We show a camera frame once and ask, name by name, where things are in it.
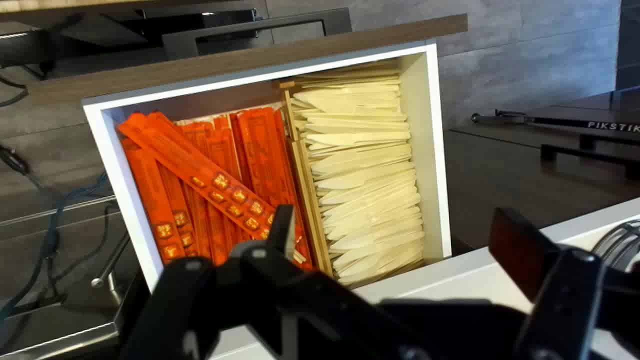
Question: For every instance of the white drawer dark wood front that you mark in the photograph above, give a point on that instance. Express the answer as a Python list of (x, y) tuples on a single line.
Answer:
[(120, 172)]

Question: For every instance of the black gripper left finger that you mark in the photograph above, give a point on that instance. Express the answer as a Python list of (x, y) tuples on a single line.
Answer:
[(201, 300)]

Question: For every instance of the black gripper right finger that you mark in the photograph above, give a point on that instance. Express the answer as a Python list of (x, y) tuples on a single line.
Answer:
[(526, 253)]

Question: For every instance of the orange flat packet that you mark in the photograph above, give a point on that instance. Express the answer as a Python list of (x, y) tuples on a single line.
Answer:
[(201, 174), (206, 136), (153, 200), (263, 152)]

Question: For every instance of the black desk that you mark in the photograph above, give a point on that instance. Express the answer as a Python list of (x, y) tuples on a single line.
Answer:
[(267, 26)]

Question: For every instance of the wooden drawer divider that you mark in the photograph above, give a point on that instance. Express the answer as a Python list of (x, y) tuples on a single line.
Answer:
[(305, 174)]

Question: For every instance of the dark low table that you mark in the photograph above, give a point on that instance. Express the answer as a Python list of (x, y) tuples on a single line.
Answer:
[(587, 112)]

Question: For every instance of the beige utensils in drawer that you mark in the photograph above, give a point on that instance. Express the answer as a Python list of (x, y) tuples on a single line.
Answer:
[(361, 172)]

